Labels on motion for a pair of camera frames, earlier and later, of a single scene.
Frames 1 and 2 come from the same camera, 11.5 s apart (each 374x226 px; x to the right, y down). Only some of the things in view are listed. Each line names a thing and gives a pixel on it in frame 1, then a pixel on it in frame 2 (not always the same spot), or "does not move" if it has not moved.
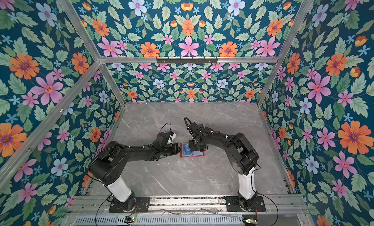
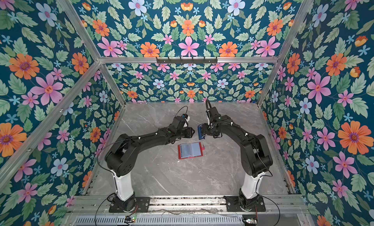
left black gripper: x=175 y=146 -> x=189 y=131
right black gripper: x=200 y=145 -> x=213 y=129
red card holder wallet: x=185 y=151 does not move
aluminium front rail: x=275 y=204 does not move
